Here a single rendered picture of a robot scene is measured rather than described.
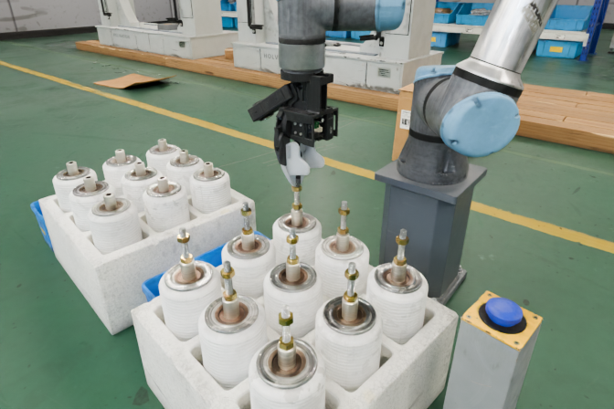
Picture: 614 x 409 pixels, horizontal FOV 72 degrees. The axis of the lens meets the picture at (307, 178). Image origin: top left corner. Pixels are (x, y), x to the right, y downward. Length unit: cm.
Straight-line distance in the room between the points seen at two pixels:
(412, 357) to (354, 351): 11
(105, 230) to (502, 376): 74
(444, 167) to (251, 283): 45
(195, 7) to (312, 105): 322
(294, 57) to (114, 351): 68
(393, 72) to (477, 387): 213
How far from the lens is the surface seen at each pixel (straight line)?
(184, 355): 70
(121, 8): 501
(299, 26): 67
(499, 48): 75
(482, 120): 73
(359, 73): 269
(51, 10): 718
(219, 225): 103
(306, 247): 81
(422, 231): 94
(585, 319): 116
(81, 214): 106
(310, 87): 68
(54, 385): 99
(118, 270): 95
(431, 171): 89
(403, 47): 260
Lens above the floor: 68
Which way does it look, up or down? 25 degrees down
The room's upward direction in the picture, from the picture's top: straight up
